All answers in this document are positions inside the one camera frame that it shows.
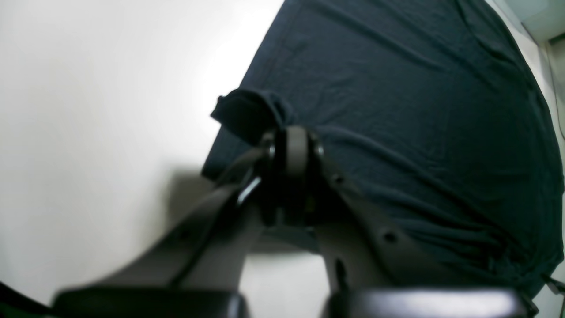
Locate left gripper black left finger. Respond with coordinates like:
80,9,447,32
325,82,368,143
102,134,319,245
53,141,276,318

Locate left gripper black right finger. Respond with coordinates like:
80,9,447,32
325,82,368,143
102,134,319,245
287,126,535,318

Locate dark navy long-sleeve shirt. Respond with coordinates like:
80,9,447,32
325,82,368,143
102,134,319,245
201,0,565,301

